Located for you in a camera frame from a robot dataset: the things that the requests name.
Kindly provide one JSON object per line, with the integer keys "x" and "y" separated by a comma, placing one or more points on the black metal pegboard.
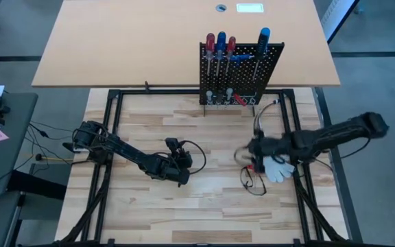
{"x": 273, "y": 65}

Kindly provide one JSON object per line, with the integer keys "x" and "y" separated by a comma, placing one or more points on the thick red clear screwdriver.
{"x": 210, "y": 43}

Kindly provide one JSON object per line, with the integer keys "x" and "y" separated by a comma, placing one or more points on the long pegboard hook rail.
{"x": 247, "y": 56}

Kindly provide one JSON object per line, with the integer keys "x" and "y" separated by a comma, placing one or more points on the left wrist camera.
{"x": 173, "y": 143}

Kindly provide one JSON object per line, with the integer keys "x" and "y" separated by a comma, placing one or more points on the grey side table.
{"x": 2, "y": 161}

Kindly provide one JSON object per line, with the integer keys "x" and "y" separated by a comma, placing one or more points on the slim red screwdriver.
{"x": 231, "y": 43}

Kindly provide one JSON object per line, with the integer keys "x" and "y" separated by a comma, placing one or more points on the clear safety glasses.
{"x": 252, "y": 183}

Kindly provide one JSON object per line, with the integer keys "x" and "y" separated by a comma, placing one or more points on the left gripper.
{"x": 166, "y": 164}

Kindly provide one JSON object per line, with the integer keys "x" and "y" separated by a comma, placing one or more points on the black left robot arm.
{"x": 122, "y": 149}

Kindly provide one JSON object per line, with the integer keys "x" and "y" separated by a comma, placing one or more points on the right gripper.
{"x": 274, "y": 147}

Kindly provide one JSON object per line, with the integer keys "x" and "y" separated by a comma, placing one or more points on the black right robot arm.
{"x": 338, "y": 133}

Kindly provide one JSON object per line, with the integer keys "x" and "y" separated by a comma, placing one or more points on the small red tool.
{"x": 240, "y": 99}
{"x": 251, "y": 167}

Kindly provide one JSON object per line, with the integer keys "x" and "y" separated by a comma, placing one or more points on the large black blue screwdriver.
{"x": 263, "y": 37}

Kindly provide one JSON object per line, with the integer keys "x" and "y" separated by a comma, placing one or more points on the white work glove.
{"x": 279, "y": 171}

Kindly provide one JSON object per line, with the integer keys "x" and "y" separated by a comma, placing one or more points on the small black clamp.
{"x": 146, "y": 86}

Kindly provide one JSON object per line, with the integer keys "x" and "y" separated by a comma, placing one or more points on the beige desk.
{"x": 132, "y": 44}

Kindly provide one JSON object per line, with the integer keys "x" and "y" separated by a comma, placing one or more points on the white desk plate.
{"x": 250, "y": 7}

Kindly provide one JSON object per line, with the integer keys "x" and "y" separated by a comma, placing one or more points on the white blue panel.
{"x": 338, "y": 17}

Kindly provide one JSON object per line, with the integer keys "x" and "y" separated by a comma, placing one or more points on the black aluminium frame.
{"x": 156, "y": 91}

